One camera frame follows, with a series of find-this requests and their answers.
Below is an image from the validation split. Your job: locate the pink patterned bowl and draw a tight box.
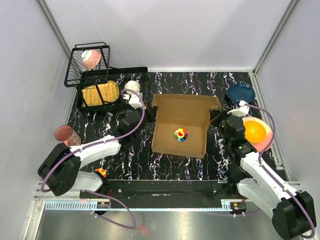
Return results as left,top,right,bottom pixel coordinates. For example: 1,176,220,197
81,49,102,71

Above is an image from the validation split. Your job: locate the pink plate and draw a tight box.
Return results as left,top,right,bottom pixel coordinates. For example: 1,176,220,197
242,116,273,153

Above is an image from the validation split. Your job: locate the black wire dish rack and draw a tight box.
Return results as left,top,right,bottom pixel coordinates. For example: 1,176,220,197
64,42,150,114

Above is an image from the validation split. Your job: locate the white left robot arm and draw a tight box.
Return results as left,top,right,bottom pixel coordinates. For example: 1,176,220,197
37,104,155,198

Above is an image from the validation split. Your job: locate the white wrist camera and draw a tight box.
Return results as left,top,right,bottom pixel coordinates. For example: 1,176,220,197
227,100,250,118
122,91,143,109

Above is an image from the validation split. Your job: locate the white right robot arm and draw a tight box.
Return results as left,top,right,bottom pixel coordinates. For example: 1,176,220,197
211,111,317,240

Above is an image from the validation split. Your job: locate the dark blue bowl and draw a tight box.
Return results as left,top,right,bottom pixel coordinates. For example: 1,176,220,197
227,81,256,106

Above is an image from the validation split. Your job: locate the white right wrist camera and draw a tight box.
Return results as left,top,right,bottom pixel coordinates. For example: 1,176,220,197
227,100,250,118

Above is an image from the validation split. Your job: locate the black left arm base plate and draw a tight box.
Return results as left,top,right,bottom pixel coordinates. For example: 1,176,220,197
93,180,219,205

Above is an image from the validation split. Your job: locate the colourful flower toy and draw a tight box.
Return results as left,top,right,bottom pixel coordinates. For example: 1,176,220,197
173,128,190,142

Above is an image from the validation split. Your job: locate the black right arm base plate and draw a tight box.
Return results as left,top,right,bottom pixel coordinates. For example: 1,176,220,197
210,181,249,201

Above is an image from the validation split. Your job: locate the orange bowl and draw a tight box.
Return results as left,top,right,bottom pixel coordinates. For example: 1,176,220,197
244,120,267,143

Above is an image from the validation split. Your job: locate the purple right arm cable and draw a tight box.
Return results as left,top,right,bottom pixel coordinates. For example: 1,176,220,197
207,103,316,238

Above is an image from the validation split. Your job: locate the orange striped toy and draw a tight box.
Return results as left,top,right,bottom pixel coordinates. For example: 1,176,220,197
94,168,107,178

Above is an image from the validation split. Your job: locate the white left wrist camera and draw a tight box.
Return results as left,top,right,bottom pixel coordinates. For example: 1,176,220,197
122,91,143,109

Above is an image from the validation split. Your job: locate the pink mug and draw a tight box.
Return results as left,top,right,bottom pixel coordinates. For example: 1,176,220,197
54,125,82,147

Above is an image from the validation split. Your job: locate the yellow woven plate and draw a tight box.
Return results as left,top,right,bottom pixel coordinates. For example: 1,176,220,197
81,80,120,107

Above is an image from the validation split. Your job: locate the brown cardboard box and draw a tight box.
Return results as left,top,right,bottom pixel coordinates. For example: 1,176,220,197
151,94,221,159

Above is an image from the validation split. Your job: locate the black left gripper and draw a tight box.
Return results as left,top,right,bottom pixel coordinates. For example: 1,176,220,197
132,102,159,140

